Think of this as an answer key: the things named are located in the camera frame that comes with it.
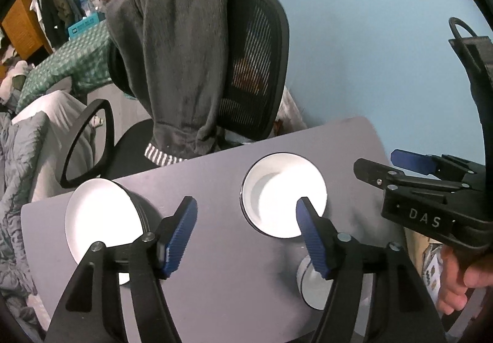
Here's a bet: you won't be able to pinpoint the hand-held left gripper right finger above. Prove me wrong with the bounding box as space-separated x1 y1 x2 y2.
296 197 447 343

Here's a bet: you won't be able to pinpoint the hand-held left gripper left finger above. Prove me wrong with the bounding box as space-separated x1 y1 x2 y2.
45 197 198 343

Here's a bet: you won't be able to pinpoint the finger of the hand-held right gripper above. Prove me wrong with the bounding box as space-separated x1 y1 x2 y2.
390 149 479 177
353 158 406 190

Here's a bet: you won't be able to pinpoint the white bowl black rim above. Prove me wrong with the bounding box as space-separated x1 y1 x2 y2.
240 152 328 239
296 254 373 311

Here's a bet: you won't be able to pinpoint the white plate black rim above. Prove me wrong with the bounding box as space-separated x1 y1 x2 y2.
65 178 148 287

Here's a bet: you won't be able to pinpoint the person's right hand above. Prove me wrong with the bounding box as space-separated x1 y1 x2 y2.
435 245 493 315

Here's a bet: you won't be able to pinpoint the grey quilted duvet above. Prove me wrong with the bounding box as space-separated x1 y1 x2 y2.
0 112 51 325

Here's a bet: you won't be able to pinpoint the black mesh office chair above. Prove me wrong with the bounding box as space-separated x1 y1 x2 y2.
59 0 290 190

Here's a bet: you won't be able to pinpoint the white blanket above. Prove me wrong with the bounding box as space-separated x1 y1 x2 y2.
13 91 98 206

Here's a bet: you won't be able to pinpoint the dark grey fleece robe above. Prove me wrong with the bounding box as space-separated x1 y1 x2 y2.
105 0 244 167

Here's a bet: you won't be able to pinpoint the green checked cloth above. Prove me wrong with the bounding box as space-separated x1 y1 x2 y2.
15 21 117 113

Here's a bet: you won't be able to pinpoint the beige clothes pile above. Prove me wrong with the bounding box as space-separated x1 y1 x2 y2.
0 58 30 109

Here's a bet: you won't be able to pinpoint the blue plastic crate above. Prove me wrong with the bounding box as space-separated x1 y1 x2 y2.
67 18 105 38

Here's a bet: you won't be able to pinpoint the orange wooden louvered door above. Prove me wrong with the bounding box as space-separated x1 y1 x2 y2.
2 0 53 59

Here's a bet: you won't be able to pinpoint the hanging dark clothes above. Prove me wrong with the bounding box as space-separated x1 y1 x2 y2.
32 0 84 50

